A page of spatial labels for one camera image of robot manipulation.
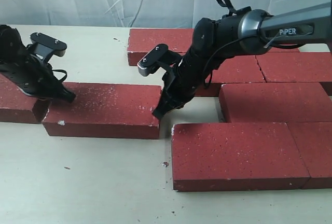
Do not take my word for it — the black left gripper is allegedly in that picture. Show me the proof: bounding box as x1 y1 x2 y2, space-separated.
1 50 76 103

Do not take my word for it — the red brick third row right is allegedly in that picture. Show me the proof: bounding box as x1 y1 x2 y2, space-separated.
219 82 331 122

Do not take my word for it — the red brick once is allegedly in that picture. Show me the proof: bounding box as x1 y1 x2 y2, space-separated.
195 55 265 97

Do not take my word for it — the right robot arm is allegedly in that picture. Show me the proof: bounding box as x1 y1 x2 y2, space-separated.
153 0 331 120

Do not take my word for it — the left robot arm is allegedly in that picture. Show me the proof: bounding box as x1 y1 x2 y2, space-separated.
1 25 76 103

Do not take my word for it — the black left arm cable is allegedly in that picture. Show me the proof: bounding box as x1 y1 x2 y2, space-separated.
49 63 68 85

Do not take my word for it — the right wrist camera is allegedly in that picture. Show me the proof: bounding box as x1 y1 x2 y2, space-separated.
137 44 182 77

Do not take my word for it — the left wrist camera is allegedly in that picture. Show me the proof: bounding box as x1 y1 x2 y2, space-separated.
27 32 67 63

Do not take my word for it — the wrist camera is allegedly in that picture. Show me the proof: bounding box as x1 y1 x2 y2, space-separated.
137 44 182 77
27 32 67 63

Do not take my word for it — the red brick white speckled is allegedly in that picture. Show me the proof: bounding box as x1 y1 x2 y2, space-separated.
42 82 161 139

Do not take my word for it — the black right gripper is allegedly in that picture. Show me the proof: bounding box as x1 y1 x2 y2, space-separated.
152 47 220 119

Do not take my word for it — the red brick second row right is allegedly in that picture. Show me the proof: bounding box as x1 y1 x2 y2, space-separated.
256 52 331 96

